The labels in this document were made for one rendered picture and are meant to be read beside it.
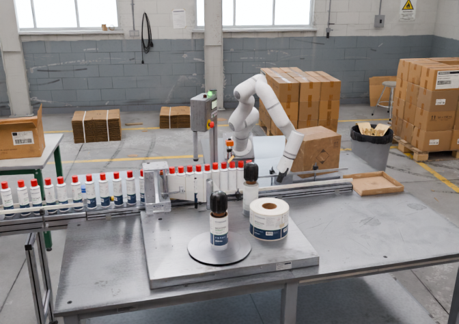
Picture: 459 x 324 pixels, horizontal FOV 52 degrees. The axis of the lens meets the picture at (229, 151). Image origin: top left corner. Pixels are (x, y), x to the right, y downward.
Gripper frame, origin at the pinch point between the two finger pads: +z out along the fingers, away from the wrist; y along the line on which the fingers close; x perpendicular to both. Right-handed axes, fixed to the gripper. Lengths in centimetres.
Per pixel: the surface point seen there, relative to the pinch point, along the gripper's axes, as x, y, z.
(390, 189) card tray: 69, 13, -15
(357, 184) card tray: 57, -4, -9
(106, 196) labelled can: -99, 2, 35
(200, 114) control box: -61, -1, -25
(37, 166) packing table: -143, -105, 70
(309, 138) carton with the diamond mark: 19.8, -21.5, -26.0
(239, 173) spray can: -27.7, 2.5, 2.0
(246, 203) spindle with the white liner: -28.7, 30.9, 8.8
